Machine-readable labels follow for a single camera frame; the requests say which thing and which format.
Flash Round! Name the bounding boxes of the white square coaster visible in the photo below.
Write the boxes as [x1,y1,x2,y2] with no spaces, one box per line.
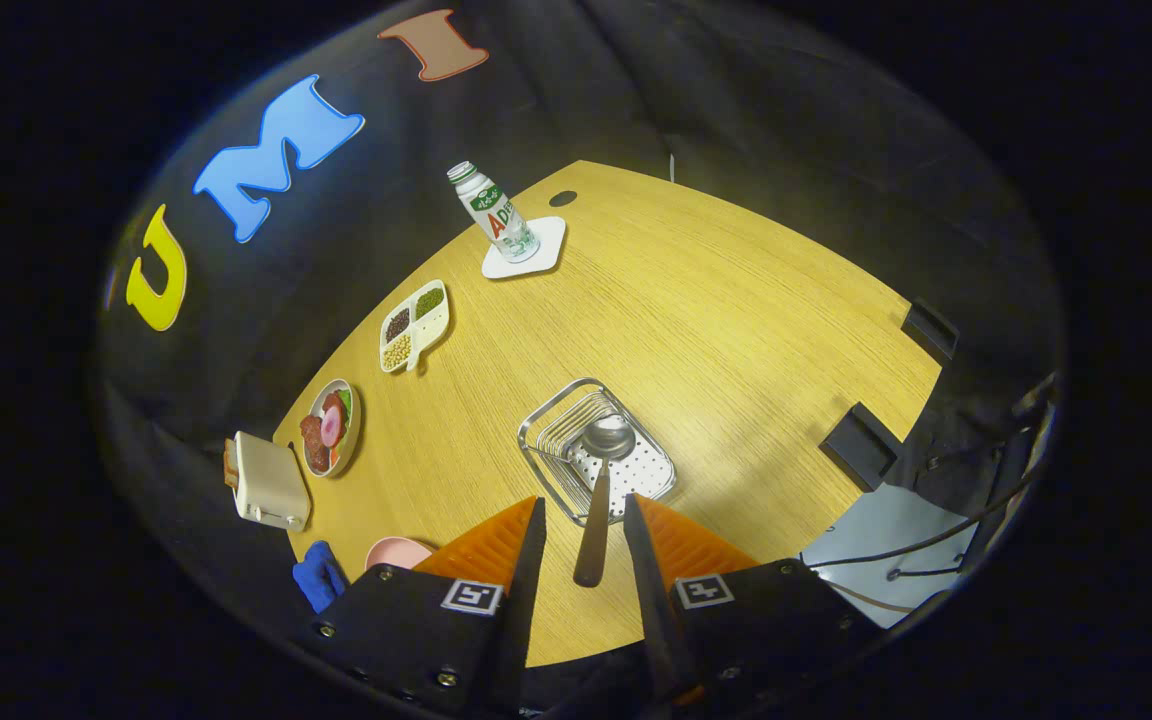
[481,216,568,280]

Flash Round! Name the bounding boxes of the round plate with food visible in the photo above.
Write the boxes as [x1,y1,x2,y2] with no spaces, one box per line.
[298,378,363,479]

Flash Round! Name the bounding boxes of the white bottle with green label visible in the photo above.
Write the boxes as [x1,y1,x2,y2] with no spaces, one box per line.
[446,161,541,264]

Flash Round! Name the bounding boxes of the metal spoon with wooden handle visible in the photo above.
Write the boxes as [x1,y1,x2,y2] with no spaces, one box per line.
[573,414,637,589]

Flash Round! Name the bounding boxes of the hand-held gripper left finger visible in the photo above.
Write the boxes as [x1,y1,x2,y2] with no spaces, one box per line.
[311,495,547,716]

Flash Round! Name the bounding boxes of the white toaster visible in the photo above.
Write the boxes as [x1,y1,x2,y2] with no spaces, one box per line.
[233,431,312,532]

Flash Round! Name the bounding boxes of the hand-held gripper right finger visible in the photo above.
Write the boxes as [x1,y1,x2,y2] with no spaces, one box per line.
[622,492,882,706]

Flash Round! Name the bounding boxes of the pink plate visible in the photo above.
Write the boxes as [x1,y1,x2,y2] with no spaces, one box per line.
[365,537,435,573]

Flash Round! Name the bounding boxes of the black table clamp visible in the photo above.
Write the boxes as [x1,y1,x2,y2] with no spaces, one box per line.
[819,402,903,493]
[901,298,961,361]

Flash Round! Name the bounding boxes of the white divided dish with beans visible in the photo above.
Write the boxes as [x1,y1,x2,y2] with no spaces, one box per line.
[379,280,451,375]

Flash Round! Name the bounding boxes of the metal wire basket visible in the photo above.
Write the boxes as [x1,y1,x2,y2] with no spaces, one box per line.
[517,377,678,528]

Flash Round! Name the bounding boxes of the blue cloth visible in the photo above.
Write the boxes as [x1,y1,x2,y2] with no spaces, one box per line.
[293,541,349,614]

